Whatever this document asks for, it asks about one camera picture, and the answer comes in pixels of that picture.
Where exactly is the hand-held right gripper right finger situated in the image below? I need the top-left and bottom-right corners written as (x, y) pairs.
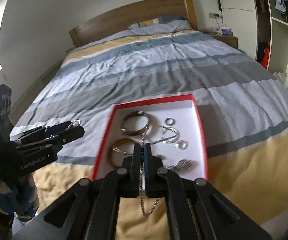
top-left (144, 143), bottom-right (272, 240)

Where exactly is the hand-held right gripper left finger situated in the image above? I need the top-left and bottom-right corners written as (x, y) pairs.
top-left (13, 143), bottom-right (142, 240)

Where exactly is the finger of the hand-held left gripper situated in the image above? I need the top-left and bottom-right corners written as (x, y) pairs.
top-left (18, 126), bottom-right (85, 155)
top-left (10, 121), bottom-right (73, 142)

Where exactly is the amber bangle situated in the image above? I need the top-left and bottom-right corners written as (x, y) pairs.
top-left (112, 138), bottom-right (136, 168)

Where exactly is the silver link bracelet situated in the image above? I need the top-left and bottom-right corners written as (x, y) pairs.
top-left (166, 159), bottom-right (194, 172)

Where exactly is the twisted silver bangle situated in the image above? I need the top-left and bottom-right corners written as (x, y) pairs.
top-left (159, 127), bottom-right (180, 144)

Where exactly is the silver chain necklace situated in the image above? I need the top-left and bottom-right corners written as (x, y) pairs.
top-left (139, 123), bottom-right (161, 217)

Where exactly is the wide silver bangle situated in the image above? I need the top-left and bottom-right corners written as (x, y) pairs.
top-left (120, 111), bottom-right (149, 137)

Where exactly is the red jewelry box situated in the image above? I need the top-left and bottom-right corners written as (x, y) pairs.
top-left (92, 94), bottom-right (209, 183)

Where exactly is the person's left hand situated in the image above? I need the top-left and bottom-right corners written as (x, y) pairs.
top-left (0, 174), bottom-right (38, 222)

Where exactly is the striped duvet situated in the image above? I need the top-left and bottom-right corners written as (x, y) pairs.
top-left (14, 29), bottom-right (288, 233)

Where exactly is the wooden headboard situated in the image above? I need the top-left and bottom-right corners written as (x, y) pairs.
top-left (69, 0), bottom-right (198, 48)

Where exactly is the striped pillow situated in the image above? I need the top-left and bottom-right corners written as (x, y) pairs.
top-left (128, 15), bottom-right (192, 34)

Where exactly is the wooden nightstand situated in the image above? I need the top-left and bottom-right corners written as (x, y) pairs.
top-left (209, 31), bottom-right (239, 49)

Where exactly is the red plastic item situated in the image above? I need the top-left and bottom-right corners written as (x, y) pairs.
top-left (262, 41), bottom-right (270, 69)

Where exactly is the white wardrobe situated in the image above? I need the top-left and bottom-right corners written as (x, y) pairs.
top-left (214, 0), bottom-right (288, 100)

